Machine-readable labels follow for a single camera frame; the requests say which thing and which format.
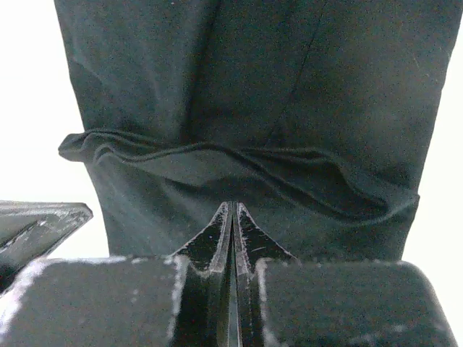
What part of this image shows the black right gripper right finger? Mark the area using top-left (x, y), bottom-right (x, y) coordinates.
top-left (232, 202), bottom-right (456, 346)

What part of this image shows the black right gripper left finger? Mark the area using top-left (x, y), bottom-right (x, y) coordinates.
top-left (1, 202), bottom-right (232, 346)

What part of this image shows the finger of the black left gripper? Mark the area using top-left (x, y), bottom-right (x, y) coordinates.
top-left (1, 200), bottom-right (93, 292)

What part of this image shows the black t-shirt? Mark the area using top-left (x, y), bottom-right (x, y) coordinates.
top-left (55, 1), bottom-right (462, 260)

